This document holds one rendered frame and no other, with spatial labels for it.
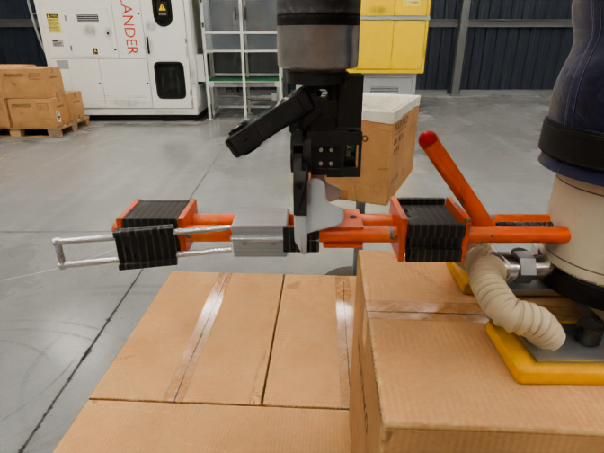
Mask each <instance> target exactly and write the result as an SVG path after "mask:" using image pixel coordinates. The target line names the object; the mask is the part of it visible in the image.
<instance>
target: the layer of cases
mask: <svg viewBox="0 0 604 453"><path fill-rule="evenodd" d="M355 291H356V276H329V275H294V274H286V275H285V279H284V275H283V274H260V273H224V272H189V271H172V272H171V274H170V275H169V277H168V278H167V280H166V281H165V283H164V285H163V286H162V287H161V288H160V290H159V291H158V293H157V295H156V296H155V298H154V300H153V301H152V303H151V304H150V306H149V307H148V309H147V310H146V312H145V313H144V314H143V316H142V317H141V319H140V320H139V322H138V324H137V325H136V327H135V329H134V330H133V332H132V333H131V335H130V336H129V338H128V339H127V340H126V342H125V343H124V345H123V346H122V348H121V349H120V351H119V353H118V354H117V356H116V357H115V359H114V360H113V362H112V364H111V365H110V366H109V368H108V369H107V371H106V372H105V374H104V375H103V377H102V379H101V380H100V382H99V383H98V385H97V386H96V388H95V389H94V391H93V392H92V394H91V395H90V397H89V400H87V401H86V403H85V404H84V406H83V408H82V409H81V411H80V412H79V414H78V415H77V416H76V418H75V419H74V421H73V422H72V424H71V425H70V427H69V429H68V430H67V432H66V434H65V435H64V437H63V438H62V440H61V441H60V442H59V443H58V445H57V447H56V448H55V450H54V451H53V453H351V436H350V421H349V405H350V389H351V357H352V340H353V324H354V307H355Z"/></svg>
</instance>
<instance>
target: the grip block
mask: <svg viewBox="0 0 604 453"><path fill-rule="evenodd" d="M389 214H392V217H393V226H397V227H398V241H397V243H391V245H392V247H393V250H394V252H395V256H396V259H397V260H398V261H399V262H403V261H404V253H405V261H406V262H465V259H466V249H467V243H468V237H469V232H470V226H471V218H470V217H469V216H468V215H467V213H466V212H465V211H464V210H463V209H462V208H461V207H460V206H459V205H458V204H457V203H456V201H455V200H454V199H453V198H452V197H447V198H446V205H445V199H444V198H397V197H391V198H390V207H389Z"/></svg>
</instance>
